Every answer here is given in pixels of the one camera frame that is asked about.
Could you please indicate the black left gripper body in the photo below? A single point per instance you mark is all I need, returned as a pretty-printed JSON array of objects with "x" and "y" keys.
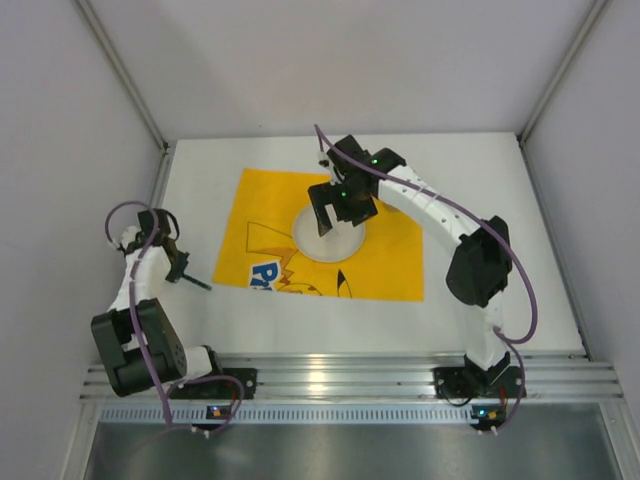
[{"x": 179, "y": 265}]

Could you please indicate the cream round plate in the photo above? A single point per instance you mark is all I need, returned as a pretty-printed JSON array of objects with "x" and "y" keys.
[{"x": 339, "y": 244}]

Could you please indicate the fork with teal handle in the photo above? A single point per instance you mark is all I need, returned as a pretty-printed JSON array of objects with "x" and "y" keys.
[{"x": 197, "y": 282}]

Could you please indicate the yellow cartoon print cloth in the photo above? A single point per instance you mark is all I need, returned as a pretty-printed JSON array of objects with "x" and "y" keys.
[{"x": 258, "y": 251}]

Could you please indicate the beige paper cup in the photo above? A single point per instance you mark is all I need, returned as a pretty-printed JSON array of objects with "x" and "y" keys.
[{"x": 394, "y": 206}]

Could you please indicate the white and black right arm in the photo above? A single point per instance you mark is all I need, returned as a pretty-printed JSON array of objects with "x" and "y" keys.
[{"x": 479, "y": 267}]

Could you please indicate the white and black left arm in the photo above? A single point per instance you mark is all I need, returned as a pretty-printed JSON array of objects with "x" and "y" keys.
[{"x": 137, "y": 344}]

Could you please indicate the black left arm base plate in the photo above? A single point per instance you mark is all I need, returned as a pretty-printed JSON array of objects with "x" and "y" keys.
[{"x": 237, "y": 383}]

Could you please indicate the perforated grey cable duct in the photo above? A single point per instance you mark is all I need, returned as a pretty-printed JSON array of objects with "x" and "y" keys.
[{"x": 294, "y": 414}]

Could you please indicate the left aluminium corner post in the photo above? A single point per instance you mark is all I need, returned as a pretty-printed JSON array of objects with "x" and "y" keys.
[{"x": 89, "y": 15}]

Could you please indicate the aluminium corner post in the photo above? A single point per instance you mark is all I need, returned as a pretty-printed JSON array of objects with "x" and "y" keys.
[
  {"x": 578, "y": 41},
  {"x": 89, "y": 15}
]

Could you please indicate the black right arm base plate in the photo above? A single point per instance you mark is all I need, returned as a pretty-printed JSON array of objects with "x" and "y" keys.
[{"x": 456, "y": 385}]

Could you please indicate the right aluminium corner post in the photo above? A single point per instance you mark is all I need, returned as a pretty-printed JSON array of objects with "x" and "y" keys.
[{"x": 578, "y": 41}]

